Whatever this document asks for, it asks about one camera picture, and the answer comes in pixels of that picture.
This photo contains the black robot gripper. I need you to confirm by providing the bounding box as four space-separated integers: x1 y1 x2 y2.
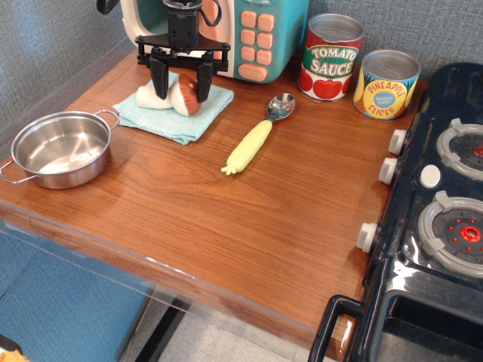
135 10 231 103

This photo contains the toy teal microwave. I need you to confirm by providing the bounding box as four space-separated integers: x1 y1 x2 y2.
119 0 310 84

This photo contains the tomato sauce can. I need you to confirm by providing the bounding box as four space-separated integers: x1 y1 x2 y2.
298 13 365 101

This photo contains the spoon with yellow handle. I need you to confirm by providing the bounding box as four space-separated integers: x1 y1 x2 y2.
221 93 296 176

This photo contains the plush mushroom rattle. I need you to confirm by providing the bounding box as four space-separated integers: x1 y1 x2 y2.
135 73 202 117

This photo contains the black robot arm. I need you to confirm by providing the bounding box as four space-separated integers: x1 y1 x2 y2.
135 1 231 103

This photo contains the pineapple slices can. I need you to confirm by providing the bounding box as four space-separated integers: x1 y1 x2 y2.
353 49 421 120

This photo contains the black toy stove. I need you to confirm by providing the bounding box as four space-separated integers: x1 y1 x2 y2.
309 63 482 361

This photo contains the light blue cloth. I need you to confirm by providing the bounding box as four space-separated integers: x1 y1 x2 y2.
113 73 234 145

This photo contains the small steel pot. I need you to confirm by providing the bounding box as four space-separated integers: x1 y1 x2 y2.
1 110 120 190

